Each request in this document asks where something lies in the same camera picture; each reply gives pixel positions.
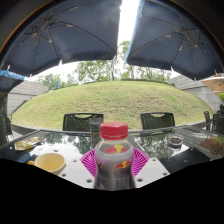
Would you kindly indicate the blue-rimmed patio umbrella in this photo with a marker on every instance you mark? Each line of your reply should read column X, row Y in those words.
column 8, row 81

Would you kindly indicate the small glass ashtray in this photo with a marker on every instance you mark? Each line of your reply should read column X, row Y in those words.
column 175, row 140

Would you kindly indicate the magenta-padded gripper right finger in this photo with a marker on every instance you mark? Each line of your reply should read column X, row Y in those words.
column 141, row 163

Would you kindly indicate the grey roofed building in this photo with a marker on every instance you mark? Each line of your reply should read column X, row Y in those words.
column 28, row 95

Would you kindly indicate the black mesh patio chair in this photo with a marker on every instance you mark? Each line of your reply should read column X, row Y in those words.
column 80, row 122
column 156, row 121

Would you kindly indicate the black table mat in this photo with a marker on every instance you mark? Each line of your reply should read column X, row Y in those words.
column 10, row 154

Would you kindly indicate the dark patio chair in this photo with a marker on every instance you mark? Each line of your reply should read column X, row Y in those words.
column 207, row 120
column 218, row 123

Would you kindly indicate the yellow snack packet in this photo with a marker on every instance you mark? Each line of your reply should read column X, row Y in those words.
column 26, row 144

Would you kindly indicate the beige patio umbrella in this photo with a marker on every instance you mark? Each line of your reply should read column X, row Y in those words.
column 216, row 84

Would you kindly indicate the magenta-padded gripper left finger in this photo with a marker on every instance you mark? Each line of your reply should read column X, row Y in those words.
column 87, row 163

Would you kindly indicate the navy umbrella with light-blue edge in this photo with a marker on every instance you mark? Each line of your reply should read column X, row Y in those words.
column 173, row 36

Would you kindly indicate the tall grey tube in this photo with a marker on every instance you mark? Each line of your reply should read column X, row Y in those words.
column 94, row 131

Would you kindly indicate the clear red-capped drink bottle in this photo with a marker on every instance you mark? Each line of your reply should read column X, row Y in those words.
column 114, row 163

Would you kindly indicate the blue pouch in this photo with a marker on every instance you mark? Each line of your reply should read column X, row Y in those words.
column 26, row 157

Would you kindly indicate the large navy patio umbrella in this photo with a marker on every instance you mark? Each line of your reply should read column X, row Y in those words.
column 73, row 30

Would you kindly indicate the grey stone building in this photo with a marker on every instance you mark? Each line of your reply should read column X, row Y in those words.
column 196, row 91

